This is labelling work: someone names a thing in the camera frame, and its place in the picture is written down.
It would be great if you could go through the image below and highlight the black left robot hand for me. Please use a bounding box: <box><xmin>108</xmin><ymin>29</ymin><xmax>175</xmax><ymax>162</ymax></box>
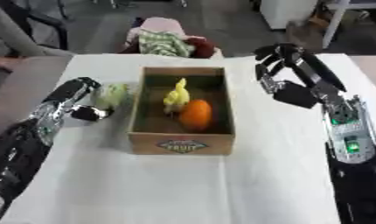
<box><xmin>41</xmin><ymin>76</ymin><xmax>116</xmax><ymax>123</ymax></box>

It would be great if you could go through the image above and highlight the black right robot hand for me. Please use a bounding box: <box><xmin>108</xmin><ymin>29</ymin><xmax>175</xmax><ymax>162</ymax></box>
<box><xmin>252</xmin><ymin>43</ymin><xmax>349</xmax><ymax>110</ymax></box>

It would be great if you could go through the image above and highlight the pale green toy cabbage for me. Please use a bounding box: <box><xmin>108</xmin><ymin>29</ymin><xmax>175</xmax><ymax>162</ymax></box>
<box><xmin>93</xmin><ymin>83</ymin><xmax>133</xmax><ymax>109</ymax></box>

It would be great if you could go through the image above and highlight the tan cardboard box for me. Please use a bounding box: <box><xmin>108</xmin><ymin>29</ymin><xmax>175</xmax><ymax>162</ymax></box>
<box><xmin>127</xmin><ymin>66</ymin><xmax>237</xmax><ymax>156</ymax></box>

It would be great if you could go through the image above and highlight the white cabinet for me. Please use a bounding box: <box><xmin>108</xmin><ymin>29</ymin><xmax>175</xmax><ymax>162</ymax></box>
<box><xmin>258</xmin><ymin>0</ymin><xmax>320</xmax><ymax>31</ymax></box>

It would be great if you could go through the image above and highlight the yellow toy fruit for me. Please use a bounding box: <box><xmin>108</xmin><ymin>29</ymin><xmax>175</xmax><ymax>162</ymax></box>
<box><xmin>162</xmin><ymin>77</ymin><xmax>191</xmax><ymax>115</ymax></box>

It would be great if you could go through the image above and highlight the orange toy fruit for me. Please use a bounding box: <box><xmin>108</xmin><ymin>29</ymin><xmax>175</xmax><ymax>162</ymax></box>
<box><xmin>177</xmin><ymin>99</ymin><xmax>214</xmax><ymax>132</ymax></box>

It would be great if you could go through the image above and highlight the pile of cloths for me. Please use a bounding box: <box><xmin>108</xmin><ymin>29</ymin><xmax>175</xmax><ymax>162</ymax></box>
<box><xmin>119</xmin><ymin>17</ymin><xmax>225</xmax><ymax>60</ymax></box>

